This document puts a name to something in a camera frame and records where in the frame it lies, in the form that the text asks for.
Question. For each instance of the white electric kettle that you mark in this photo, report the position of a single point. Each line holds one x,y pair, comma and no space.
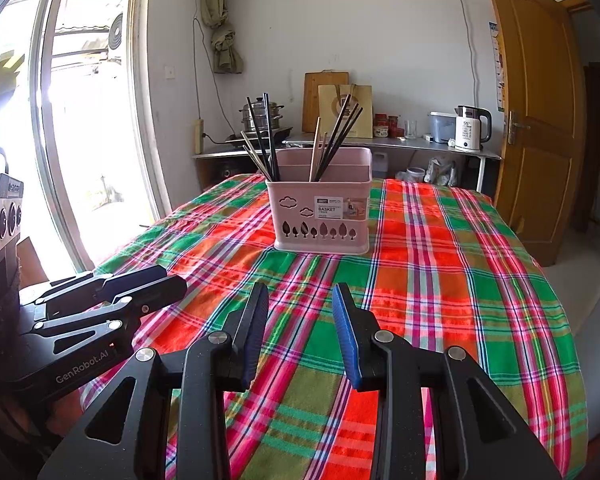
469,130

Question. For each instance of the glass cup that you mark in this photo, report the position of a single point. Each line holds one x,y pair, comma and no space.
411,130

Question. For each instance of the metal shelf table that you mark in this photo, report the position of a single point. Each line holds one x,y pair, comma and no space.
420,144

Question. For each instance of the bunch of black chopsticks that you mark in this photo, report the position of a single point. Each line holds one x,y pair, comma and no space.
338,130

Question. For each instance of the brown paper bag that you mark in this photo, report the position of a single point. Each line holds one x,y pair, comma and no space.
365,120

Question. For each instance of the black induction cooker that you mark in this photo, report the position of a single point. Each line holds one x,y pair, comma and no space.
282,135

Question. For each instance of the beige power strip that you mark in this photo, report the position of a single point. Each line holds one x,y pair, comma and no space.
198,136

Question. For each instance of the wall poster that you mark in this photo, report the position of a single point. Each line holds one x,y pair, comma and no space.
497,65

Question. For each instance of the wooden cutting board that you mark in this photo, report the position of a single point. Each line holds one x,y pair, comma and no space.
312,100

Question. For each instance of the white bowl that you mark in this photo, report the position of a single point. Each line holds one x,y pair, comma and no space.
416,175

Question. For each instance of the crumpled plastic bag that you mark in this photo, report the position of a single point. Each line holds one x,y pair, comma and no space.
441,171

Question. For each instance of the steel steamer pot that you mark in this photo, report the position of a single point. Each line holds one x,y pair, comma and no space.
275,115

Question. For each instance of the clear plastic container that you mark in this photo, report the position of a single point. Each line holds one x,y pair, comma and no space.
441,129

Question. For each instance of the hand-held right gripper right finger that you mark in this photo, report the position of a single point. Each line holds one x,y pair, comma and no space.
347,335

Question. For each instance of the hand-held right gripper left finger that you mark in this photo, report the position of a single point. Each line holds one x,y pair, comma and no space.
255,330

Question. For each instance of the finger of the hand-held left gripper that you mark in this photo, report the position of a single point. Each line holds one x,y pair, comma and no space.
155,295
130,282

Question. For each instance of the white window frame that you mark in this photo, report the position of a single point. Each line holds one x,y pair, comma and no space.
140,110

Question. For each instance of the black chopstick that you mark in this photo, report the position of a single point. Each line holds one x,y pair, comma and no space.
257,135
344,140
269,135

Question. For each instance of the low metal rack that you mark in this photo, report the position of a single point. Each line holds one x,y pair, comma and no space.
215,157

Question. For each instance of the wooden door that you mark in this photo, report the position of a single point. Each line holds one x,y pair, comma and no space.
535,110

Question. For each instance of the wall switch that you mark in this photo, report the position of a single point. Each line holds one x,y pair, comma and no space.
170,72

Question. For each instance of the pink plastic basket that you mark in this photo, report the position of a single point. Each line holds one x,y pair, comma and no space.
340,207

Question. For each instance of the wooden chopstick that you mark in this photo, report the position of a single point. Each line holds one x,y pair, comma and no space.
315,150

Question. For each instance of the plaid tablecloth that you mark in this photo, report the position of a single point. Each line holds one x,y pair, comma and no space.
430,285

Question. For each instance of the beige hanging cloth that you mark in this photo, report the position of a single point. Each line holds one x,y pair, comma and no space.
220,35

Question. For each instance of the outdoor air conditioner unit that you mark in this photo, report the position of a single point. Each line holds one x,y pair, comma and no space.
116,35

